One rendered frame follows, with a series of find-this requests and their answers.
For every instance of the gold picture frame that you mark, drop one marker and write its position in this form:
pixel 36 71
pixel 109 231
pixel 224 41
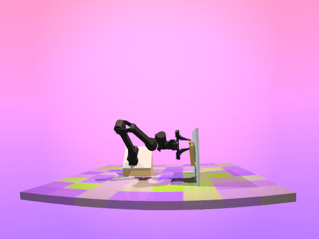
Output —
pixel 191 153

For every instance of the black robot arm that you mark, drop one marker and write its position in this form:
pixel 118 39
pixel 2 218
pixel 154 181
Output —
pixel 151 144

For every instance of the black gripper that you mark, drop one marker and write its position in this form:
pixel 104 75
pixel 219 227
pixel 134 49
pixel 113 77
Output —
pixel 179 151

